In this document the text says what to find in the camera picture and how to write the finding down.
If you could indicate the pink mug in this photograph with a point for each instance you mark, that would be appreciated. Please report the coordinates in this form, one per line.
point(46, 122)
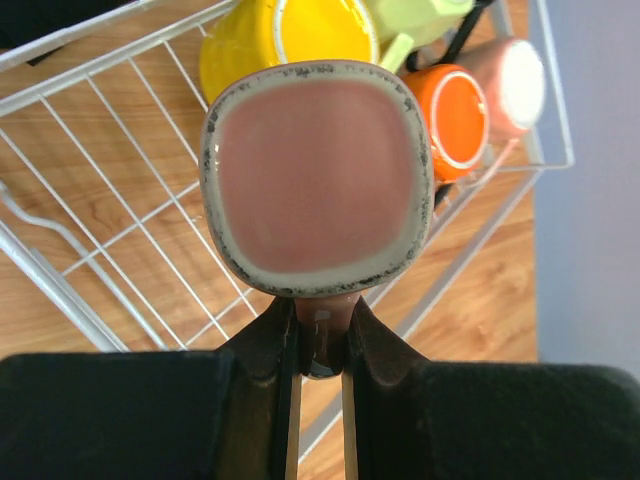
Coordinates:
point(510, 72)

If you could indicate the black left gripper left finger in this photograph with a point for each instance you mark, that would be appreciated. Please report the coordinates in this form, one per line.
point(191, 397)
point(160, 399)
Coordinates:
point(228, 413)

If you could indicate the white wire dish rack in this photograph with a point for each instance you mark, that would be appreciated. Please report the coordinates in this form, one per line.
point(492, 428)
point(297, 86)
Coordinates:
point(103, 238)

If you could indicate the pale green mug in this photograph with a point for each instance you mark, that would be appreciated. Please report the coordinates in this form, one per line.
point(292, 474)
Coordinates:
point(403, 25)

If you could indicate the orange glass mug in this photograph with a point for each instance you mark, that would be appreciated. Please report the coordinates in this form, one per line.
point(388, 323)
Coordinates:
point(457, 118)

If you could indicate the black folded cloth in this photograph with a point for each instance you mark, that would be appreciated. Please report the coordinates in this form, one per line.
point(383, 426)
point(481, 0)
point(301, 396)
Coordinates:
point(33, 30)

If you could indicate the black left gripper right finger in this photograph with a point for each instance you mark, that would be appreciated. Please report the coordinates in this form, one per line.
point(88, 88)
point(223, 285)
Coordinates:
point(409, 417)

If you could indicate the small white pink-handled cup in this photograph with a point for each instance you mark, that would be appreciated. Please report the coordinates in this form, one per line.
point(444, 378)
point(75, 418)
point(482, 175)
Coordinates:
point(317, 182)

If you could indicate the yellow glass mug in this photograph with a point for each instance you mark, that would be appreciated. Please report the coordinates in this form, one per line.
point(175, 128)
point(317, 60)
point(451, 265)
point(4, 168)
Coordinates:
point(259, 34)

